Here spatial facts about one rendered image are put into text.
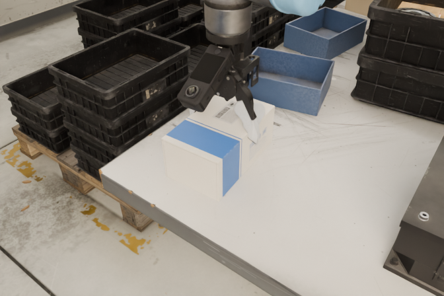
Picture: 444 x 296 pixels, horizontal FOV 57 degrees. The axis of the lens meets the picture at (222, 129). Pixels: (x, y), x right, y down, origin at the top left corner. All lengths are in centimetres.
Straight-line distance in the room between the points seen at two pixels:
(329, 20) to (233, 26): 77
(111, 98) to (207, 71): 65
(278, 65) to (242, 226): 52
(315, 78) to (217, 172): 48
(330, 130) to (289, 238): 31
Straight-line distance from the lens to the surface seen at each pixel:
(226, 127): 74
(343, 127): 93
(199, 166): 69
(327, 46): 116
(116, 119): 132
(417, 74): 95
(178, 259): 151
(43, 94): 198
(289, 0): 54
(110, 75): 157
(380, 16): 92
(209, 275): 147
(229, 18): 63
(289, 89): 93
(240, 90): 68
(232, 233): 68
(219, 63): 66
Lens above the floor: 123
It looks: 37 degrees down
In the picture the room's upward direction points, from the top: straight up
